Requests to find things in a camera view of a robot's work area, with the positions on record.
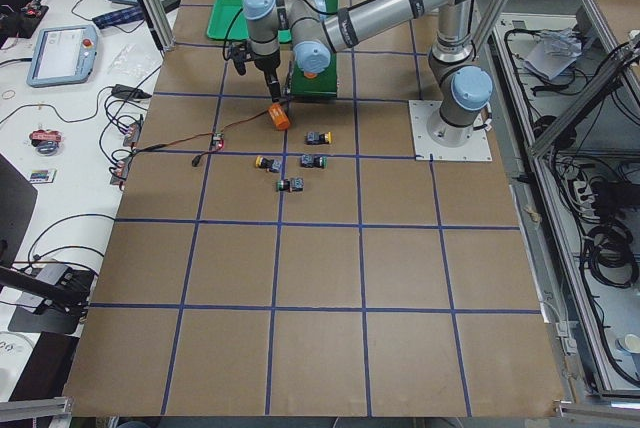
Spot teach pendant near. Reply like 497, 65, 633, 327
26, 25, 99, 88

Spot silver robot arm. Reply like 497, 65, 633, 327
226, 0, 493, 147

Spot clear plastic bag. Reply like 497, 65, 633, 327
107, 43, 155, 81

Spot red black power cable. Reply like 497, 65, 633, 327
132, 102, 291, 169

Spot small motor controller board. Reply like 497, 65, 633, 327
211, 133, 224, 151

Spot blue lanyard strap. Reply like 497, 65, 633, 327
92, 4, 147, 29

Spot yellow mushroom push button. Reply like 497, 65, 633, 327
305, 131, 332, 145

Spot green conveyor belt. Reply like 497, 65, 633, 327
289, 0, 339, 98

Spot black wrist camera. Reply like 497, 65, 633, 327
228, 41, 251, 76

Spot crumpled white paper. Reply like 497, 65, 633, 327
523, 28, 582, 81

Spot green plastic tray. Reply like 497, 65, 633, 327
206, 0, 292, 44

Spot green red push button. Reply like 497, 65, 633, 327
276, 177, 304, 192

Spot orange cylinder with 4680 print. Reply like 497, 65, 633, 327
268, 103, 291, 131

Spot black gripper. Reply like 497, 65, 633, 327
251, 50, 281, 103

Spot black power adapter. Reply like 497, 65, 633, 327
111, 84, 152, 101

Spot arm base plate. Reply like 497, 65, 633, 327
408, 100, 492, 163

